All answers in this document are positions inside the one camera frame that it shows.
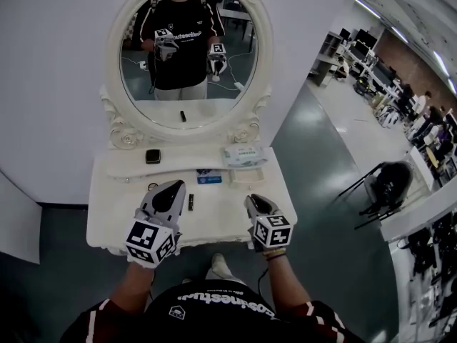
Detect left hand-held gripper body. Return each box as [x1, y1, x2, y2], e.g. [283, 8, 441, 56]
[124, 211, 182, 269]

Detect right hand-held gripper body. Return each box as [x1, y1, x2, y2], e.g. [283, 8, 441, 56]
[248, 214, 293, 253]

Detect small white drawer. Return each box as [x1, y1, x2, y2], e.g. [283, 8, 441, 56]
[228, 166, 266, 189]

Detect white ornate dressing table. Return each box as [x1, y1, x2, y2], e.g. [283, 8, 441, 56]
[85, 144, 299, 257]

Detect person's left forearm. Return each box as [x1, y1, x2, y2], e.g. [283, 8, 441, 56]
[109, 262, 156, 316]

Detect person's right forearm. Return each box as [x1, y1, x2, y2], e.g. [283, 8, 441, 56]
[266, 257, 315, 314]

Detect person's wrist bands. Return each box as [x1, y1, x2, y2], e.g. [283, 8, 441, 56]
[262, 247, 288, 262]

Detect white green wet wipes pack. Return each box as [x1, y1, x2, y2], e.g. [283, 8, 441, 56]
[223, 144, 268, 168]

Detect person's right shoe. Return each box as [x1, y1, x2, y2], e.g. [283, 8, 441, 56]
[211, 252, 228, 273]

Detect person's right trouser leg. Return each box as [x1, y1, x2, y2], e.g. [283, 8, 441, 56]
[205, 266, 247, 285]

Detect person's black and maroon shirt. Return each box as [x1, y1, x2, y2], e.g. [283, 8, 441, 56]
[60, 280, 365, 343]

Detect black backpack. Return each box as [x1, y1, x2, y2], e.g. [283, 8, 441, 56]
[374, 161, 414, 207]

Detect white shelf unit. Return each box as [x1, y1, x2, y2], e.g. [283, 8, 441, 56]
[0, 169, 43, 266]

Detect grey open cabinet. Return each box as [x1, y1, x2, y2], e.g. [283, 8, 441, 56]
[308, 30, 343, 87]

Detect black equipment pile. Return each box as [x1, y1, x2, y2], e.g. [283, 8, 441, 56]
[396, 209, 457, 328]

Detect row of desks with monitors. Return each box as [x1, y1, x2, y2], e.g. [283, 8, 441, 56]
[337, 26, 457, 178]

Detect ceiling light strip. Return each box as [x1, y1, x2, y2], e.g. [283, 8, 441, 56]
[353, 0, 381, 19]
[391, 26, 410, 44]

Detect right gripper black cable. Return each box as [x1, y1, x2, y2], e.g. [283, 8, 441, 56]
[257, 268, 269, 296]

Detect oval mirror white carved frame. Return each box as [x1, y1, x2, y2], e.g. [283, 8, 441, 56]
[99, 0, 274, 150]

